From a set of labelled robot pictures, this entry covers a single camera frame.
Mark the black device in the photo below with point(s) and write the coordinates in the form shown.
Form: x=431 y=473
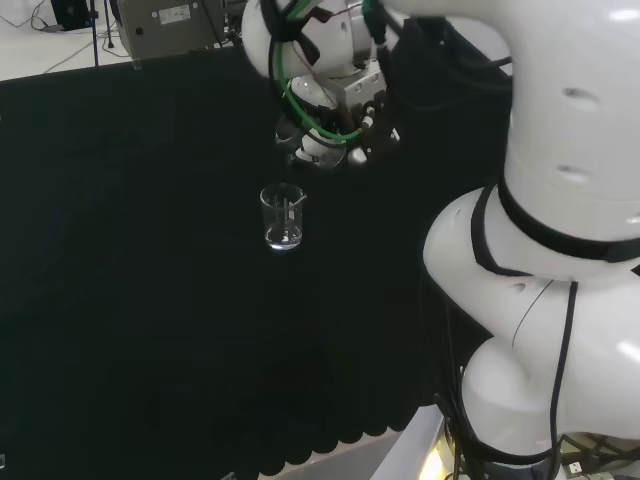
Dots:
x=70 y=12

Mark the black bench cloth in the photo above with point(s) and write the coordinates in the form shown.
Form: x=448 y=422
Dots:
x=150 y=250

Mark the small clear plastic bracket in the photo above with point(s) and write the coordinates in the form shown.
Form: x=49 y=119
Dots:
x=136 y=64

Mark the blue tripod leg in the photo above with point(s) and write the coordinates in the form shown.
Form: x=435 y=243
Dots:
x=95 y=35

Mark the clear glass beaker with markings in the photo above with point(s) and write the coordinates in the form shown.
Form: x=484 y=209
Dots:
x=282 y=220

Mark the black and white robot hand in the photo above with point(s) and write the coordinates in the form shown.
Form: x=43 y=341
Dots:
x=360 y=90

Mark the black tripod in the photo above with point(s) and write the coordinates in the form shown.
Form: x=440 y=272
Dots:
x=109 y=30

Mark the pale board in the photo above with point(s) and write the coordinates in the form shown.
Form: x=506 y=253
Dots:
x=425 y=445

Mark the grey metal box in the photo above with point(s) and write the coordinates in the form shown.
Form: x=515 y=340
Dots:
x=170 y=25

